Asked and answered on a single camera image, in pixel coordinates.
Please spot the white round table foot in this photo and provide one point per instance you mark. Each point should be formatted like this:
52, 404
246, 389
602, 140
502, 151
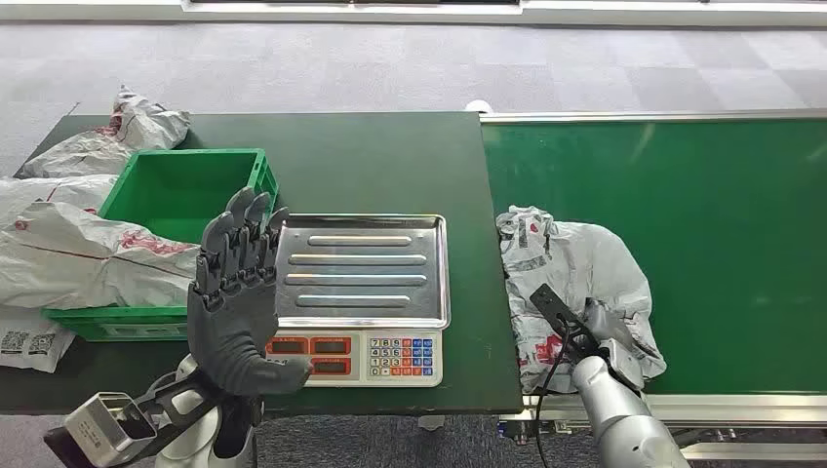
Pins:
478, 106

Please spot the grey package with red print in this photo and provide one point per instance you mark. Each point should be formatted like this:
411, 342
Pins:
77, 258

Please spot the grey courier package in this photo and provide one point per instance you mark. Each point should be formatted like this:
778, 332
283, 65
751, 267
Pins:
45, 194
581, 258

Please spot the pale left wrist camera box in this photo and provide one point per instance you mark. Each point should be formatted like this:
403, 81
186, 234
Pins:
106, 426

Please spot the grey crumpled package red tape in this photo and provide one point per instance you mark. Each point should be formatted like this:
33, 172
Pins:
129, 129

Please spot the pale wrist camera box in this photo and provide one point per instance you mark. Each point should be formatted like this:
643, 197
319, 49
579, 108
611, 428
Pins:
106, 426
623, 365

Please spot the white table caster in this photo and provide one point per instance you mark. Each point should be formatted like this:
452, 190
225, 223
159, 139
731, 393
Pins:
431, 423

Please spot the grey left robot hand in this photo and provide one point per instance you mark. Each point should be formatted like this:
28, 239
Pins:
232, 323

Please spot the white package with QR codes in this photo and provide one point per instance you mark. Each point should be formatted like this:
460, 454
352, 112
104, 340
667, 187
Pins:
32, 342

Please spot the steel tray electronic scale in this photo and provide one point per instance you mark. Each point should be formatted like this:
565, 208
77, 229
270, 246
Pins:
362, 271

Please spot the white wall trim strip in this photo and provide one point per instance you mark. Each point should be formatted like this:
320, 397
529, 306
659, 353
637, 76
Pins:
646, 11

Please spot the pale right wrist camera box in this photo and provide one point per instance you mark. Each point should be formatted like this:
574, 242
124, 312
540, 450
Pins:
623, 365

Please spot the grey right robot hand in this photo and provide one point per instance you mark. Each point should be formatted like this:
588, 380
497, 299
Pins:
604, 323

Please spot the green belt conveyor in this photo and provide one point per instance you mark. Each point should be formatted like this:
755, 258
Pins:
711, 194

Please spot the green plastic basket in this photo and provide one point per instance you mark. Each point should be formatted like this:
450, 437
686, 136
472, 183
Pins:
187, 187

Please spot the flat grey courier package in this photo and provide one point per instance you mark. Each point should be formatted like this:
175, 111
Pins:
45, 194

